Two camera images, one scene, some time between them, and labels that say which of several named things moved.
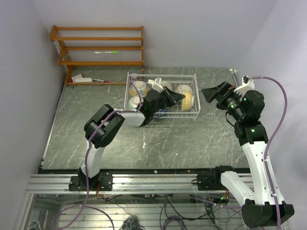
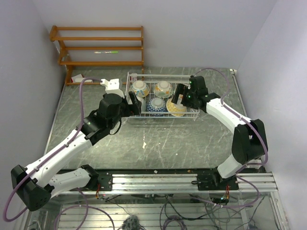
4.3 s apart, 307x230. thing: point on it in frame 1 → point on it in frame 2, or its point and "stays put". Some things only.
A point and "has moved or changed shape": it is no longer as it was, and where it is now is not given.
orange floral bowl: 142,87 stays put
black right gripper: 211,94 → 183,89
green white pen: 113,52 stays put
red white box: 134,75 stays put
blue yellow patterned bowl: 187,101 has moved or changed shape
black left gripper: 175,97 → 130,109
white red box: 80,78 stays put
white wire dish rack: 139,84 stays put
